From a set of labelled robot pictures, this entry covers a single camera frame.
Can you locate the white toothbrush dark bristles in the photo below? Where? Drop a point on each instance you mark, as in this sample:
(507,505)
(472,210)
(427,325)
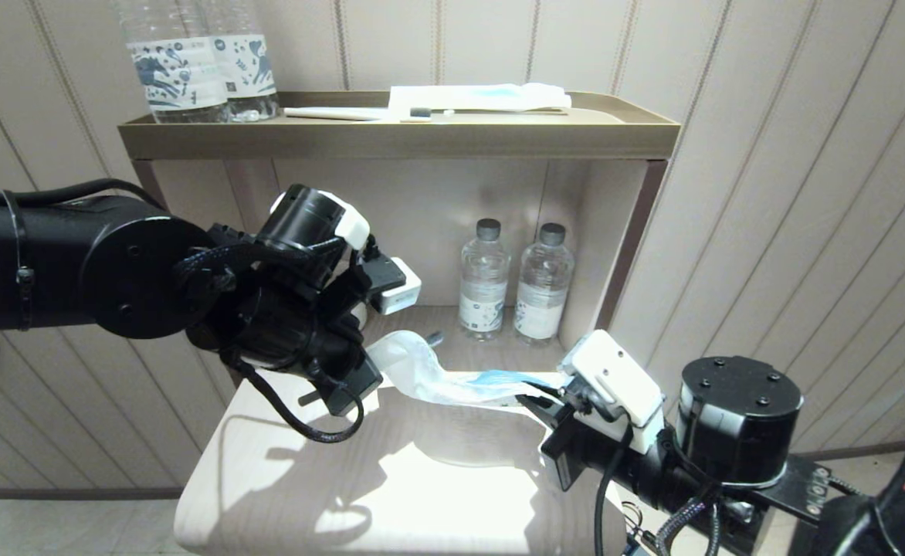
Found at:
(337,114)

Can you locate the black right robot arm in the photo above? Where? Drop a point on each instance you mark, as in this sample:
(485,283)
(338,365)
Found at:
(730,432)

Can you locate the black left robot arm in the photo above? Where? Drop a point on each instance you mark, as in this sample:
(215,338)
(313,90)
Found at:
(74,262)

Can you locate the white blue plastic wrapper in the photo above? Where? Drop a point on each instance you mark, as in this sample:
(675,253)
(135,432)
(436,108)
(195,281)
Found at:
(421,371)

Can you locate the black key bunch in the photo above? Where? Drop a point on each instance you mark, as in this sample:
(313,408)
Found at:
(642,537)

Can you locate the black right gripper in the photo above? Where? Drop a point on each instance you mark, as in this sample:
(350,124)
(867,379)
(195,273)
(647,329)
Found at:
(584,448)

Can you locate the large clear water bottle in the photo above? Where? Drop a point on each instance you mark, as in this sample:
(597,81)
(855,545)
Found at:
(252,69)
(174,73)

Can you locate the pale green toothbrush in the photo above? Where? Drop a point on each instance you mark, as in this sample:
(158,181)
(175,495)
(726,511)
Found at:
(435,338)

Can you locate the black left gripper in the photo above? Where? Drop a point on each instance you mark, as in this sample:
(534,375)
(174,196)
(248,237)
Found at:
(348,378)

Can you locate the brown open shelf unit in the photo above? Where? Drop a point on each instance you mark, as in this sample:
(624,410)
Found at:
(421,140)

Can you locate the small clear water bottle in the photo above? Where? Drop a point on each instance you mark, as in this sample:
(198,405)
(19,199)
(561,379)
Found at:
(483,289)
(543,297)

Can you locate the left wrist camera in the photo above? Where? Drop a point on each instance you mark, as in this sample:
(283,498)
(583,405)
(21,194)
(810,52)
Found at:
(398,289)

